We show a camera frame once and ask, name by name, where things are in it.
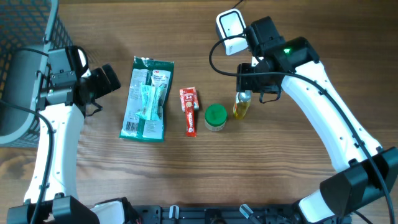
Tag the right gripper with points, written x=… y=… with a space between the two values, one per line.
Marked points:
x=244 y=83

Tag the green lid white jar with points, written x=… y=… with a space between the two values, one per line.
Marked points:
x=215 y=117

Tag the yellow dish soap bottle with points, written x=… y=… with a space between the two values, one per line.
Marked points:
x=242 y=103

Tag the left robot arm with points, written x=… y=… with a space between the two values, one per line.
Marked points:
x=47 y=104

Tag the red Nescafe coffee stick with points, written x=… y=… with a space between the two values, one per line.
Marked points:
x=189 y=113

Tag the green white plastic package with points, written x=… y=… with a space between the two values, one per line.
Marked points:
x=149 y=89

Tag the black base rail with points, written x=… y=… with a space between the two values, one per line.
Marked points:
x=270 y=214

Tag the dark grey plastic basket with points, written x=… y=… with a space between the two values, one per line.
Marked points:
x=29 y=29

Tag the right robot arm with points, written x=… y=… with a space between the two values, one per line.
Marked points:
x=364 y=170

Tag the red white tissue pack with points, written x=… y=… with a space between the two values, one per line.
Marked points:
x=195 y=98

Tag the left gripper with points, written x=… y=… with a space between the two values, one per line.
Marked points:
x=104 y=86

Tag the white barcode scanner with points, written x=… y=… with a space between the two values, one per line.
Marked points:
x=231 y=23

